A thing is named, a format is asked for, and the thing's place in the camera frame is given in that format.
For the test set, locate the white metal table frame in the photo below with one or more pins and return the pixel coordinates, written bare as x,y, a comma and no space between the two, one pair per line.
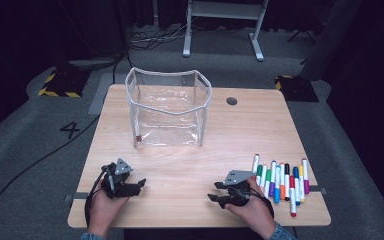
225,10

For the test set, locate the black yellow striped base plate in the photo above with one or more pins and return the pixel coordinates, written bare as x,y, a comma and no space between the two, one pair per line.
296,88
63,83

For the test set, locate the dark blue capped marker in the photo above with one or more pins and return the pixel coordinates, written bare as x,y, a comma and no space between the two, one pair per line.
295,172

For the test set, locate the clear plastic pouch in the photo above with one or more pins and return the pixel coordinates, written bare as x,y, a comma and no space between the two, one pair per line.
166,126

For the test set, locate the white marker pen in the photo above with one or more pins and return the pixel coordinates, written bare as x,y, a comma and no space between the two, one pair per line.
263,175

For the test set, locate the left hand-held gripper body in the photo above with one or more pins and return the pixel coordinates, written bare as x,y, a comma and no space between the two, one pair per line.
121,166

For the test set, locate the grey flat stand base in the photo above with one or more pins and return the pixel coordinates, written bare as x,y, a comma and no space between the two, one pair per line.
93,63

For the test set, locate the black capped marker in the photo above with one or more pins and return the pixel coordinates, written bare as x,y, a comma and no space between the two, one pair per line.
287,169

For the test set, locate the light blue capped marker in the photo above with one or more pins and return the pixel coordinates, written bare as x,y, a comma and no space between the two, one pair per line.
276,196

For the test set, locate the grey drape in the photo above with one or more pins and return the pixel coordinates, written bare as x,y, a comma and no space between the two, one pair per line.
330,43

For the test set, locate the black tripod stand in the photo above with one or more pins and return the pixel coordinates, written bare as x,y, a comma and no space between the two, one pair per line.
293,36

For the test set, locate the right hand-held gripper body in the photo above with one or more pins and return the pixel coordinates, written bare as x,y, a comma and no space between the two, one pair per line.
238,177

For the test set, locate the red capped marker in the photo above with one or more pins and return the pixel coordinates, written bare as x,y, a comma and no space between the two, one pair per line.
292,181

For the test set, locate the dark green capped marker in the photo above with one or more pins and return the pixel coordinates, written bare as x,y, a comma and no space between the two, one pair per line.
259,170

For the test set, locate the grey tape strip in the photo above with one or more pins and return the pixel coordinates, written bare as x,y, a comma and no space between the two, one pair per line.
80,195
318,190

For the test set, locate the purple capped marker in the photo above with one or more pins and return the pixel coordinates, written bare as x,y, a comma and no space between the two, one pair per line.
272,190

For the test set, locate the bright green capped marker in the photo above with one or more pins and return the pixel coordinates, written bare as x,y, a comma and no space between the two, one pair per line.
268,175

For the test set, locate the person's right hand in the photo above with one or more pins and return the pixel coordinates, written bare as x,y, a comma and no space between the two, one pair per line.
256,210

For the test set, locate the orange capped marker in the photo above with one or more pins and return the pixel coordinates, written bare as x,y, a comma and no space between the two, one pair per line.
282,192

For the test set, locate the person's left hand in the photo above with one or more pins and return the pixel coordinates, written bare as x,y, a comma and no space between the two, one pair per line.
103,210

